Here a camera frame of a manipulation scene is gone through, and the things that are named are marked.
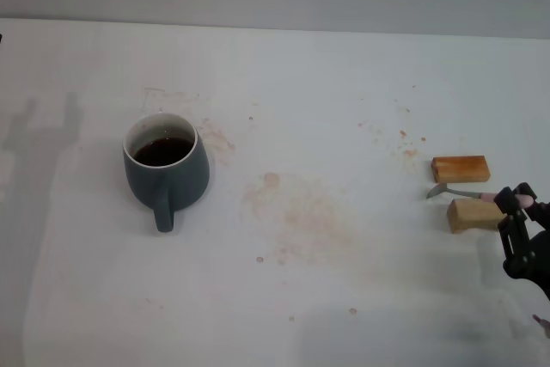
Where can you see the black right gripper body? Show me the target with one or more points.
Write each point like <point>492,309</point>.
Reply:
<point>539,268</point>

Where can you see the grey ceramic coffee cup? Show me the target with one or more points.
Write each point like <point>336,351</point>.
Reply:
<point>180,182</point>

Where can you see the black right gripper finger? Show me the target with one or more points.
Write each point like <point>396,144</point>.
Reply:
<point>542,212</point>
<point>515,238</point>

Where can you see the pale notched wooden block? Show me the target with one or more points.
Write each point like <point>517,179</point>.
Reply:
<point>468,214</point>

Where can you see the dark orange wooden block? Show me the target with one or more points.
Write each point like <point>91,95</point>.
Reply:
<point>460,169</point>

